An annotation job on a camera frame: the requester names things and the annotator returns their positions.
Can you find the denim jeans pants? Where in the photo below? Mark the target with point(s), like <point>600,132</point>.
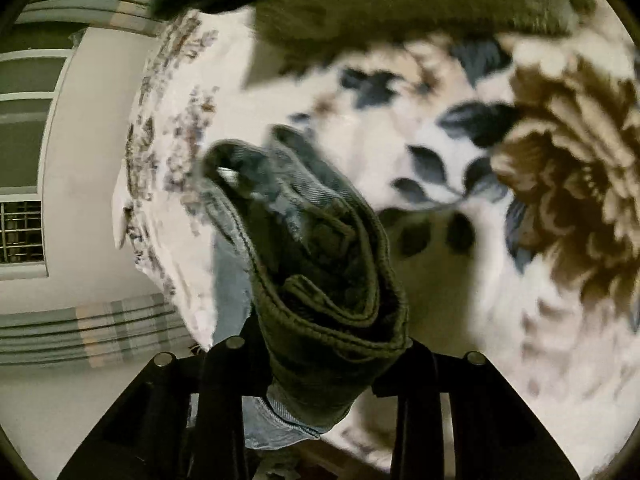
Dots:
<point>320,270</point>

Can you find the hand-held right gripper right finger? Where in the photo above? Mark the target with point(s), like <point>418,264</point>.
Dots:
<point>425,390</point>

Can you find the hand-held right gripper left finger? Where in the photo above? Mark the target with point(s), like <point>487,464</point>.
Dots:
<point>225,385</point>

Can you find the floral printed blanket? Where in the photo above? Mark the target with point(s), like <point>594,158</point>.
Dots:
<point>500,210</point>

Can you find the striped curtain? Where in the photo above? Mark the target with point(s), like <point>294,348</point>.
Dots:
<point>95,327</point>

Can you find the dark green fuzzy blanket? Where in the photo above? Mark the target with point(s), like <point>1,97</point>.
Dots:
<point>400,5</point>

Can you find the window with white frame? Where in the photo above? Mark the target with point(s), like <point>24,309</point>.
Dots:
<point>27,160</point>

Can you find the white floral pillow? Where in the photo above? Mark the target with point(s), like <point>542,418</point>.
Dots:
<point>165,170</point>

